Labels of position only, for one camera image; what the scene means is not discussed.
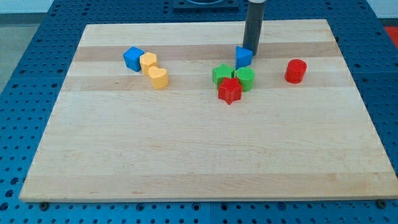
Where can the dark cylindrical pusher stick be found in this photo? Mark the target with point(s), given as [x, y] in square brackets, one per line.
[253, 24]

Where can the blue triangle block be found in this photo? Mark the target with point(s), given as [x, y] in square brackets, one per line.
[243, 57]

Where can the yellow heart block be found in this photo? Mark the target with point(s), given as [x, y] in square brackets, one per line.
[159, 77]

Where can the green cylinder block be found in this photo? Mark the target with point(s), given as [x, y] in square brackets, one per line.
[245, 77]

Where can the green star block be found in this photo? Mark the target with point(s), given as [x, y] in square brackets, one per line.
[223, 70]

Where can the red cylinder block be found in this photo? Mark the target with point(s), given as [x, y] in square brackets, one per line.
[295, 71]

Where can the red star block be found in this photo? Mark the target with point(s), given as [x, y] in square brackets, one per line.
[230, 90]

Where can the yellow hexagon block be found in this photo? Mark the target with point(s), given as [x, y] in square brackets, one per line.
[148, 60]

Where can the blue cube block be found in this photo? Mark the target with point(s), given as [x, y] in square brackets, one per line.
[132, 58]

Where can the wooden board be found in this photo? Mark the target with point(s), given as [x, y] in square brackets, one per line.
[112, 137]

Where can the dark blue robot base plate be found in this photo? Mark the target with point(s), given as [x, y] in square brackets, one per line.
[186, 5]

